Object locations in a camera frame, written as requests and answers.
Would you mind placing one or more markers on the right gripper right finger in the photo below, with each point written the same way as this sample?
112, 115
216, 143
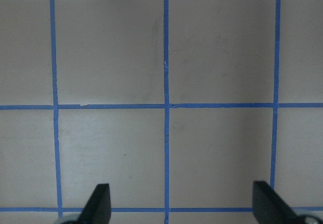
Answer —
269, 207

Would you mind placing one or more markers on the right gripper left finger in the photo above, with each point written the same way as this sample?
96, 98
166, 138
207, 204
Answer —
98, 207

